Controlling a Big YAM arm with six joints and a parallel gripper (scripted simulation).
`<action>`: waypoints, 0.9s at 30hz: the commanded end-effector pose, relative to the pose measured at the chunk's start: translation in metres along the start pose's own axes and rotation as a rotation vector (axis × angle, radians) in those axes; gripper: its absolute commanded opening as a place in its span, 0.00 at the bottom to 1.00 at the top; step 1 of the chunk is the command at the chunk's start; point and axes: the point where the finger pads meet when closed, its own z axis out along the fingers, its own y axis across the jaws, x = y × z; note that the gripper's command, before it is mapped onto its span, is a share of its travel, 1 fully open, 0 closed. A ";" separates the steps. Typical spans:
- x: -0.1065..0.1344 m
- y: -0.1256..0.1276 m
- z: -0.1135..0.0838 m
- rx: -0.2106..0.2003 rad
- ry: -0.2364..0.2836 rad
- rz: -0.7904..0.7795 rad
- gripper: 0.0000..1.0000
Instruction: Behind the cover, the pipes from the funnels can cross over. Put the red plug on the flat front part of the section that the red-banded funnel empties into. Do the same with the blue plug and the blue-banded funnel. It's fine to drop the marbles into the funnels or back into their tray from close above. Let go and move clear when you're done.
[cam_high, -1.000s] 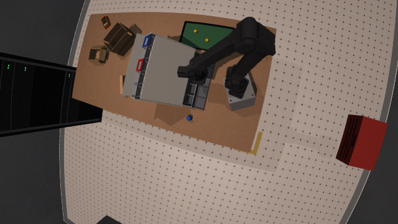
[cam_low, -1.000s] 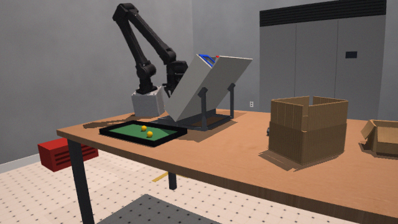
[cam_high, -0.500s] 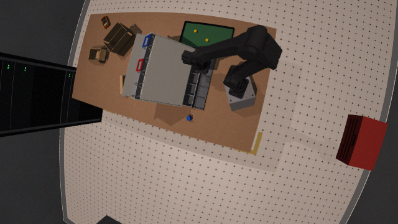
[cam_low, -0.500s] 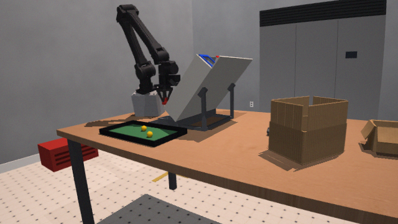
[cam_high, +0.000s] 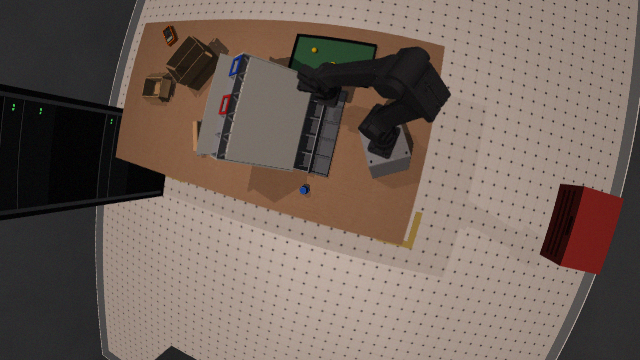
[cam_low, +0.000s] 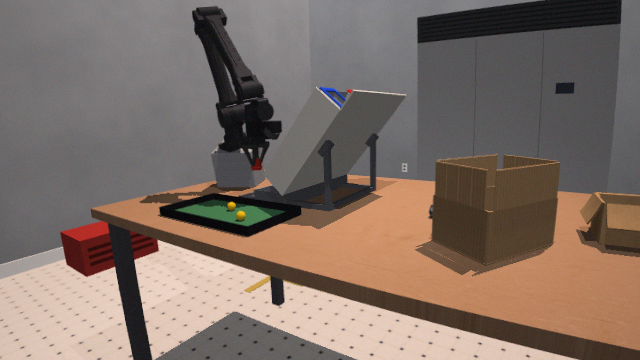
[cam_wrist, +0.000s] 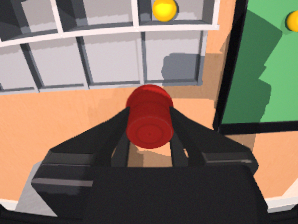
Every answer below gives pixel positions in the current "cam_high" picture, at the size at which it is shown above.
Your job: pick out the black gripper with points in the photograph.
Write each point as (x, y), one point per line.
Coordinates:
(332, 100)

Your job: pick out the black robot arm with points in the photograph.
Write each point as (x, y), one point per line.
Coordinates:
(411, 74)

